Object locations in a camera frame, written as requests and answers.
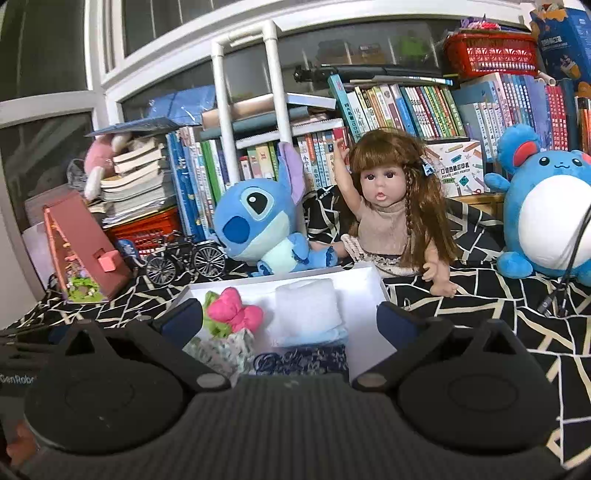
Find green pink fabric bow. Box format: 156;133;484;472
202;287;263;338

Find green plaid fabric bow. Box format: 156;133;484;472
182;329;256;385

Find light blue mask roll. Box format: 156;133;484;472
270;327;349;348

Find navy floral fabric bow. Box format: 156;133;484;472
252;345;349;380

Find white foam roll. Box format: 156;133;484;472
270;278;346;339

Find person left hand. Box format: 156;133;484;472
6;421;38;468

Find white cardboard box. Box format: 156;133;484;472
171;262;396;380

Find miniature metal bicycle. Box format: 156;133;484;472
144;230;226;287

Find brown haired doll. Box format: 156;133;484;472
332;129;458;298

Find blue Stitch plush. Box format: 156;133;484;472
213;142;338;276

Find stack of grey books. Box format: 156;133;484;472
86;133;176;229

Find black white patterned cloth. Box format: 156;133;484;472
12;199;590;468

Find pink white plush on books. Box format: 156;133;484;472
84;132;131;202

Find blue round plush toy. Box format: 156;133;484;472
485;124;590;286

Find red basket upper right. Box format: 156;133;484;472
443;30;538;80

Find blue cardboard box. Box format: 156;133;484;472
530;2;590;86

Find pink A-frame miniature house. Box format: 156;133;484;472
43;191;131;304

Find black cable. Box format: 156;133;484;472
535;216;591;319

